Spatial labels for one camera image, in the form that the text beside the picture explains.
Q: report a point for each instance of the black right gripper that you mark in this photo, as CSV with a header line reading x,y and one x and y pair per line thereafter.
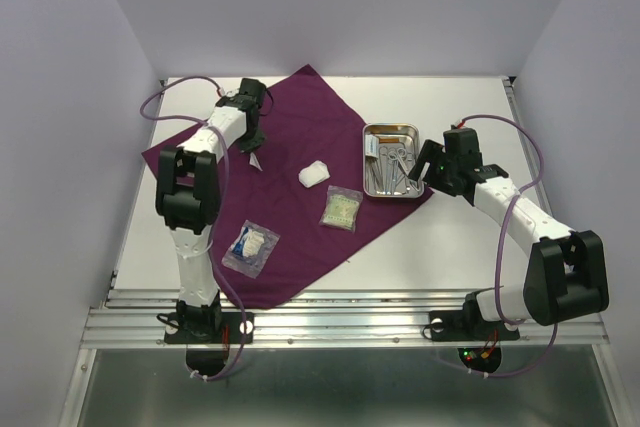
x,y
431,151

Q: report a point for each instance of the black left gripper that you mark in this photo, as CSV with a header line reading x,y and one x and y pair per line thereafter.
x,y
254,143

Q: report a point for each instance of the small steel scissors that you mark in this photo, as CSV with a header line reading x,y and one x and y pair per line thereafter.
x,y
403,186

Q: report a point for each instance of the steel instrument tray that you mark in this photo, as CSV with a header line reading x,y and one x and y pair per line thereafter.
x,y
409,139

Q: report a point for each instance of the steel hemostat forceps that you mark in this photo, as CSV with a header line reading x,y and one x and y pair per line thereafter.
x,y
384,159

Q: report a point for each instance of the small white label packet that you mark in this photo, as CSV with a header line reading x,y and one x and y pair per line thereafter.
x,y
371,146

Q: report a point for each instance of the white sterile pouch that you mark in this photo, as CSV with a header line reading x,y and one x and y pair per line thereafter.
x,y
254,161

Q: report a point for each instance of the white gauze pad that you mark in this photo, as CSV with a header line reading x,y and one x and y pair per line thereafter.
x,y
314,174

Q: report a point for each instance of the green-white packet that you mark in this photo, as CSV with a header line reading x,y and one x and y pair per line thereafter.
x,y
342,207

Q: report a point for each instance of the blue-white gauze packet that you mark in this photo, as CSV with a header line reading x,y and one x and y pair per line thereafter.
x,y
250,251

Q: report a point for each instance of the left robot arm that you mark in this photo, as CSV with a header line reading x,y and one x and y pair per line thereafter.
x,y
188,195

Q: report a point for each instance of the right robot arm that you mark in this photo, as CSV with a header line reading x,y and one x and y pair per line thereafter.
x,y
566,273

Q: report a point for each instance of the purple cloth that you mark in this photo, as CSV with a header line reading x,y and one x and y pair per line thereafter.
x,y
308,122

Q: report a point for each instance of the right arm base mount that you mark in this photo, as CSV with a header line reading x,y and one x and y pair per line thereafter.
x,y
481,352

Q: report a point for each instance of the aluminium front rail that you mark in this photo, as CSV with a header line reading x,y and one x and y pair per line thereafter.
x,y
312,319

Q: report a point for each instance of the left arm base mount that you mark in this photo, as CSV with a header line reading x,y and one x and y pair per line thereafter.
x,y
214,338

